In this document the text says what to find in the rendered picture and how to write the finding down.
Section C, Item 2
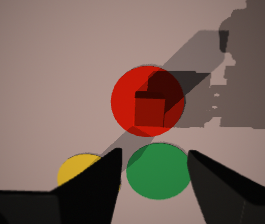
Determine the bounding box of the yellow circle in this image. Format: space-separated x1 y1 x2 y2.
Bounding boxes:
57 154 102 186

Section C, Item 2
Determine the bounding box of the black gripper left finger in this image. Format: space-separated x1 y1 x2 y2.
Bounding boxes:
0 148 122 224

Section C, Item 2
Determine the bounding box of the red cube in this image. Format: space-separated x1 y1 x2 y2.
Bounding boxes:
134 91 166 128

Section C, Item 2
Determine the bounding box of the green circle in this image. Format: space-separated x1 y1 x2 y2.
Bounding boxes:
126 143 190 200

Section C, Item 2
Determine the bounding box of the red circle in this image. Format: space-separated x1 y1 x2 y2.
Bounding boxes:
111 66 184 137

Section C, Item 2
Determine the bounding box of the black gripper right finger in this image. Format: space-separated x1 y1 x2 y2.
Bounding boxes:
187 150 265 224

